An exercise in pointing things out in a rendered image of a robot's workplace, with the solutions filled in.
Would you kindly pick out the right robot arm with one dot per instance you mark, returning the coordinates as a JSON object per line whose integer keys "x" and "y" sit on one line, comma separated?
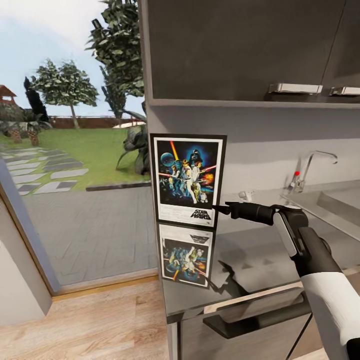
{"x": 334, "y": 302}

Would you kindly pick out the dishwasher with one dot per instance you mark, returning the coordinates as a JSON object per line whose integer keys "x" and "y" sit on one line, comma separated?
{"x": 264, "y": 329}

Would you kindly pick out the fixed window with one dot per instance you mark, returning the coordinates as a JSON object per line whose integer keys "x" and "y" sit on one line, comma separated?
{"x": 75, "y": 174}

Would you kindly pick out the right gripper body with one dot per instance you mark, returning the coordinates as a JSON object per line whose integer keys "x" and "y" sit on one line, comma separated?
{"x": 245, "y": 210}

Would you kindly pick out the poster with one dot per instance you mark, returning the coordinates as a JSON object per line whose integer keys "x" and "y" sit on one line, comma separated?
{"x": 187, "y": 174}

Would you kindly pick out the cabinet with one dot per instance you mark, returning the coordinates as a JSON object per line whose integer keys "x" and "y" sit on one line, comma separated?
{"x": 252, "y": 53}

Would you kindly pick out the drop in sink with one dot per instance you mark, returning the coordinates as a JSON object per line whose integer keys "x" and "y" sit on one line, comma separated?
{"x": 339, "y": 207}

